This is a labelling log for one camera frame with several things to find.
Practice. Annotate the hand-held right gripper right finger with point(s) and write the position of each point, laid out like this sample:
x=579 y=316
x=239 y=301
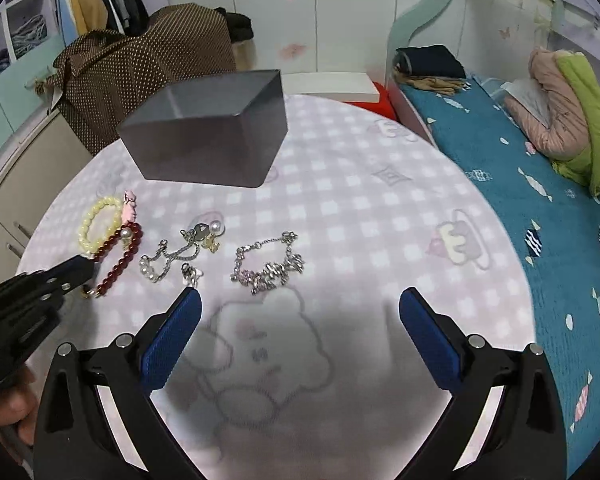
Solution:
x=430 y=340

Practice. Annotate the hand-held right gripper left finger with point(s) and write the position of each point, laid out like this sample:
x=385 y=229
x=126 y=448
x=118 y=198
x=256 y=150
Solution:
x=172 y=340

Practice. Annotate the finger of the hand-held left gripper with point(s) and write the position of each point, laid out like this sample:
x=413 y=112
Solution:
x=75 y=269

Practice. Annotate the grey metal box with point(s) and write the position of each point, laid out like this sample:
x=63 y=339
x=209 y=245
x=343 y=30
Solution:
x=205 y=130

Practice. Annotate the person's left hand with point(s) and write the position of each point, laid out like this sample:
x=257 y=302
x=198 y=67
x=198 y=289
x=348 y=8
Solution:
x=10 y=405

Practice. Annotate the pink star charm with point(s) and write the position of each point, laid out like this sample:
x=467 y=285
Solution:
x=128 y=207

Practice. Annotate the beige drawer cabinet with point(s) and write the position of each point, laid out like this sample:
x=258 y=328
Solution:
x=25 y=185

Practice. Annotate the pearl earrings with charms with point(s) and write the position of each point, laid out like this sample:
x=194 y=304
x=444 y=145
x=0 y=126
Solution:
x=215 y=227

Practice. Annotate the checked bear print tablecloth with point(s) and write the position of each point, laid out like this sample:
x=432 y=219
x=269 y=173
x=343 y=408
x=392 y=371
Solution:
x=355 y=210

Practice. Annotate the teal candy print bedsheet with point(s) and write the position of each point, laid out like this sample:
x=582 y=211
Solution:
x=530 y=210

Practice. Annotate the brown polka dot cloth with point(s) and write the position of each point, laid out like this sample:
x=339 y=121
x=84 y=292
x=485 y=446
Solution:
x=130 y=60

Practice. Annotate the red plastic stool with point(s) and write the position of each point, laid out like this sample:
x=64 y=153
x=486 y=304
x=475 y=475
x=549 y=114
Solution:
x=380 y=102

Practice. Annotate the white shelf with blue cloths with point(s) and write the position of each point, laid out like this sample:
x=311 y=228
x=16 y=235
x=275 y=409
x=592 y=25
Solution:
x=22 y=25

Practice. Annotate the tan folded cloth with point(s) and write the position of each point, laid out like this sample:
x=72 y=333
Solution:
x=440 y=85

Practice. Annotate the pink padded jacket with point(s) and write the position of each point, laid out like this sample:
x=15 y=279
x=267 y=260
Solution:
x=555 y=110

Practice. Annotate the beige bag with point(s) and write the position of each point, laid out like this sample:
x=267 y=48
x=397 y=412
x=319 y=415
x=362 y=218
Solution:
x=245 y=55

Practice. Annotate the white flat box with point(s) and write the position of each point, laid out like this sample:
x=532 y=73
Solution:
x=330 y=85

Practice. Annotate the folded dark clothes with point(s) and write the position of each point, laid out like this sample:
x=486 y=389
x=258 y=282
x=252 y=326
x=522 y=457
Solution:
x=430 y=60

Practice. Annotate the green blanket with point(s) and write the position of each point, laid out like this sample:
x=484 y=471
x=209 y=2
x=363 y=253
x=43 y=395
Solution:
x=595 y=110

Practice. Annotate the black cloth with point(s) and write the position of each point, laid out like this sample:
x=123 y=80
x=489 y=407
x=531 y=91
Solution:
x=237 y=25

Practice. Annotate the mint green bed headboard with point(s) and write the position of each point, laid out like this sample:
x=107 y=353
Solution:
x=420 y=5

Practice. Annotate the pink butterfly wall sticker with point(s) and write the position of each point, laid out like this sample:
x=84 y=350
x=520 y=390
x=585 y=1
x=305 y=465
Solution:
x=504 y=32

